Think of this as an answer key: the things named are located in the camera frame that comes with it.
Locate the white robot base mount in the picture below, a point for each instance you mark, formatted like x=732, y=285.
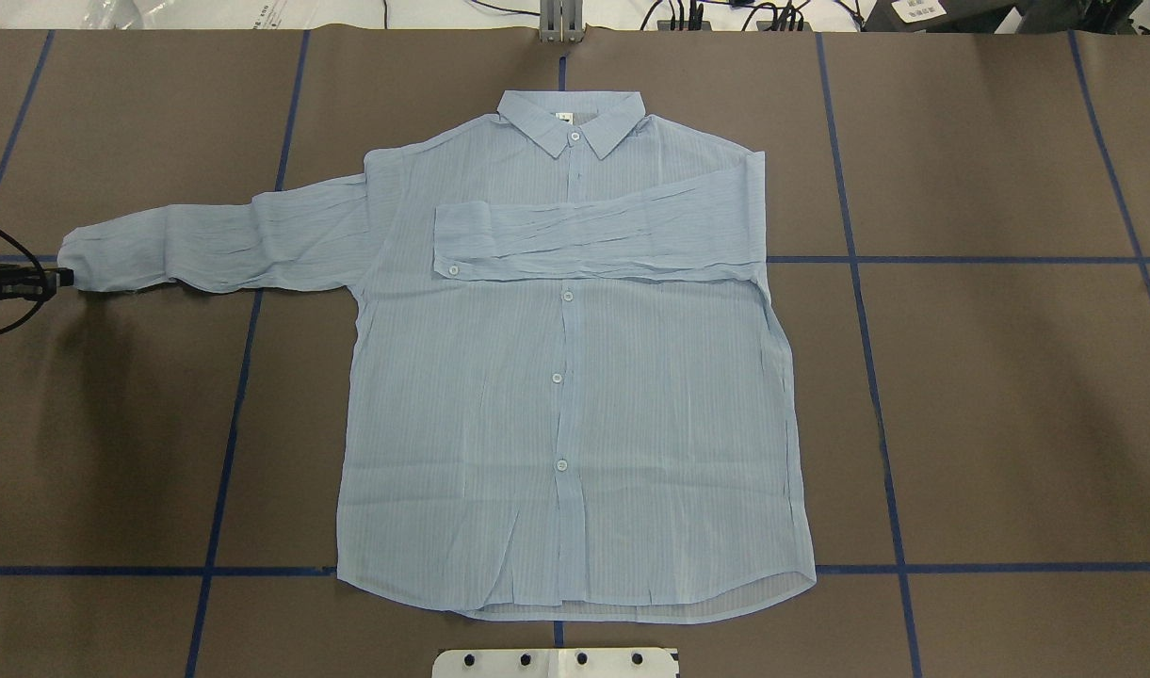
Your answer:
x=559, y=662

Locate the aluminium frame post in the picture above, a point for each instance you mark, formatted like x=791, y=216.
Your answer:
x=561, y=21

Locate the light blue button-up shirt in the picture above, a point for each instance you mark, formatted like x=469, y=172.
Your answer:
x=569, y=396

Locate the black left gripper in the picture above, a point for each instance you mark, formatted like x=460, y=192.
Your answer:
x=21, y=281

